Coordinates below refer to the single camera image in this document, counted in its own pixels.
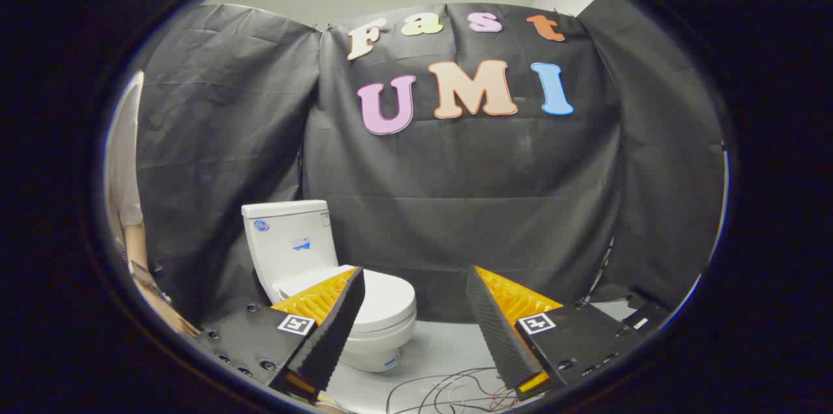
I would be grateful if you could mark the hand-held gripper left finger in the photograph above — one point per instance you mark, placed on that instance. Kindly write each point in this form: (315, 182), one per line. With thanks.
(335, 329)

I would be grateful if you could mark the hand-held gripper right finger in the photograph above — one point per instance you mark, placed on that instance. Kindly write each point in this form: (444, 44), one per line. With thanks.
(494, 336)

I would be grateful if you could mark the white ceramic toilet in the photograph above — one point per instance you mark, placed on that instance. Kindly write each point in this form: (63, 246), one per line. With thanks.
(289, 245)

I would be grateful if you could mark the black backdrop cloth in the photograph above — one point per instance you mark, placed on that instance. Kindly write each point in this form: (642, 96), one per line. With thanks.
(468, 206)

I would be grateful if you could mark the black box with white label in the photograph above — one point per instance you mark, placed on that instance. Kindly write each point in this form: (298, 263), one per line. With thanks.
(641, 321)

